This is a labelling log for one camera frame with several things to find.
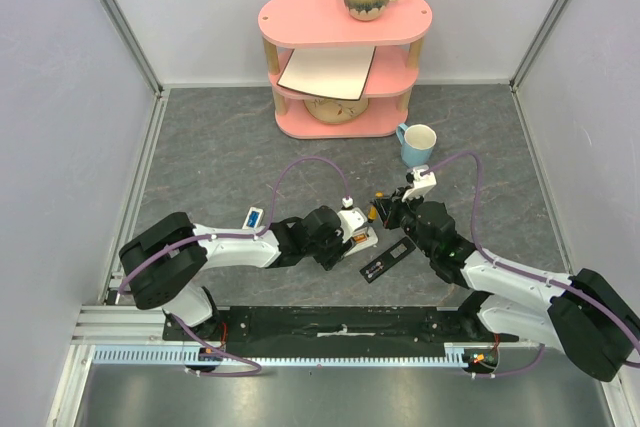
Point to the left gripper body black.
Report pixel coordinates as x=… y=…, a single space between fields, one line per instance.
x=329 y=252

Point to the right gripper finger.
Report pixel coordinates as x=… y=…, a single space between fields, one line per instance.
x=388 y=199
x=382 y=211

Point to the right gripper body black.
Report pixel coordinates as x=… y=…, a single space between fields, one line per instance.
x=392 y=209

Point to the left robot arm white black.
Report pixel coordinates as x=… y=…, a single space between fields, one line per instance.
x=161 y=263

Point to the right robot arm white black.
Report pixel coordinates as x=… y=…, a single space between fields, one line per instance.
x=580 y=315

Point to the black remote control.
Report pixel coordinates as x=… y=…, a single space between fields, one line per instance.
x=387 y=260

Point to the light blue mug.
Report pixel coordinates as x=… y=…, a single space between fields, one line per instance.
x=417 y=143

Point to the beige floral bowl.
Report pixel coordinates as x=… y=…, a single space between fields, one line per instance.
x=334 y=111

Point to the white board black edge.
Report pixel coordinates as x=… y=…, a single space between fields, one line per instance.
x=330 y=72

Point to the pink three tier shelf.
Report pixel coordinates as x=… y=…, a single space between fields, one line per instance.
x=397 y=35

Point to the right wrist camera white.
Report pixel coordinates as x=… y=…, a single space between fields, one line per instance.
x=421 y=181

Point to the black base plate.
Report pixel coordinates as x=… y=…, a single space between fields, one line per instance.
x=262 y=331

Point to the blue slotted cable duct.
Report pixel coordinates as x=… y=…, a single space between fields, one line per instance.
x=453 y=357

